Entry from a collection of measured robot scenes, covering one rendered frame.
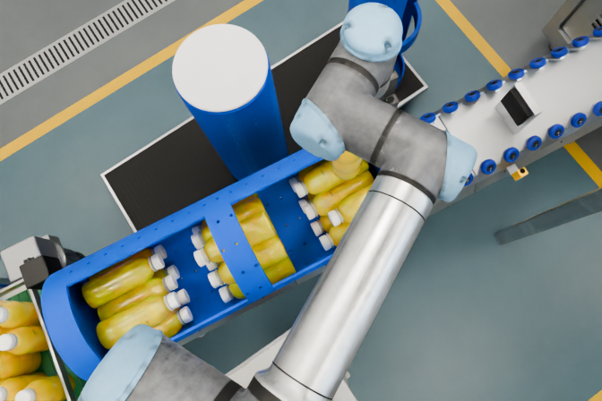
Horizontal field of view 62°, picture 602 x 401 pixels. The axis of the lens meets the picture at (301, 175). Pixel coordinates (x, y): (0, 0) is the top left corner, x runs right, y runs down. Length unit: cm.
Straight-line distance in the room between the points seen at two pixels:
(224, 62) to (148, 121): 121
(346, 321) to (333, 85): 27
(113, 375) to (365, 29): 47
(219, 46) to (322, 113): 95
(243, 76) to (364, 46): 87
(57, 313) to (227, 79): 74
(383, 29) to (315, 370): 39
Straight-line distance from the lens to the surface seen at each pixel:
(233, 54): 150
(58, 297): 125
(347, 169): 104
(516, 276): 250
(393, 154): 59
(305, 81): 242
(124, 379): 57
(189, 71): 150
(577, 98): 171
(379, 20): 63
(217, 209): 116
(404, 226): 56
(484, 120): 158
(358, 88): 62
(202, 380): 57
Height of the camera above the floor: 233
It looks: 75 degrees down
